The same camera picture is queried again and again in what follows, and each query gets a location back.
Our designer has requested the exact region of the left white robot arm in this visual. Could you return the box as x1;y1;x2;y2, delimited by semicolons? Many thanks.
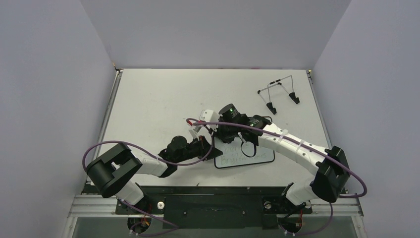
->
82;136;223;213

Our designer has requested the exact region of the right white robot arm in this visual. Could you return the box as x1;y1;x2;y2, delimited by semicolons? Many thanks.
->
201;104;350;212

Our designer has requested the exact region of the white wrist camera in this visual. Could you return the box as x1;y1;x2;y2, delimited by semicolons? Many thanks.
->
188;125;203;139
199;109;219;122

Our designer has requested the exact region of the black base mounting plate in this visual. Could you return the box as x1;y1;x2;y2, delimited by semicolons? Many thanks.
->
82;185;324;231

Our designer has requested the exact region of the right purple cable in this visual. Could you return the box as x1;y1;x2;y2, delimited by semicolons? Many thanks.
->
187;118;368;237

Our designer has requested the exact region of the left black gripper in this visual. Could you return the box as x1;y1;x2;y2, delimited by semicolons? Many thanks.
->
175;135;223;164

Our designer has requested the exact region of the purple cable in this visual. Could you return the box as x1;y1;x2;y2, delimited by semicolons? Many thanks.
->
187;118;368;237
82;118;215;237

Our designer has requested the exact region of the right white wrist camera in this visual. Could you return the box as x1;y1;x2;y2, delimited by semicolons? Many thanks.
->
199;109;219;122

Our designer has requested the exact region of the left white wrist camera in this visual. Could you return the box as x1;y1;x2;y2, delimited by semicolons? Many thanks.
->
188;125;203;139

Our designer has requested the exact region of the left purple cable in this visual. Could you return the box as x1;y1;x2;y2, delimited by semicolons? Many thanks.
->
82;118;215;237

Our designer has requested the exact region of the small black-framed whiteboard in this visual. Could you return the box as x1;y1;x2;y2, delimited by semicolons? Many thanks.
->
214;138;275;169

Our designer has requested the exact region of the wire whiteboard stand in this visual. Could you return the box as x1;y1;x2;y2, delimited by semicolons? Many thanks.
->
257;75;300;115

